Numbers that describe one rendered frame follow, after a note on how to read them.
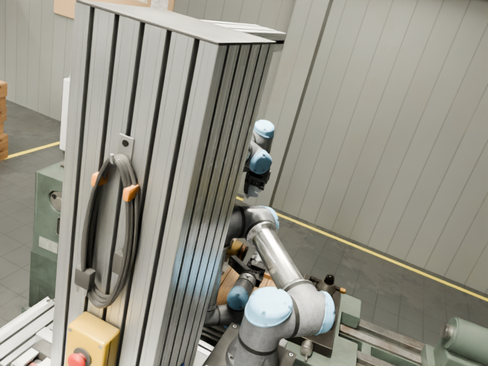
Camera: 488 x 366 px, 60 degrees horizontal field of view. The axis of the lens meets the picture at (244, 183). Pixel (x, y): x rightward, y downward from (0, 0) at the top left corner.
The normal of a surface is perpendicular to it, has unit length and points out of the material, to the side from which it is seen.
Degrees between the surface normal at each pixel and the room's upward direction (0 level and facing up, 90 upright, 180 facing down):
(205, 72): 90
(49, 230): 90
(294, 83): 90
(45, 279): 90
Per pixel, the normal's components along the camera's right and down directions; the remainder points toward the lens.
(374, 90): -0.38, 0.29
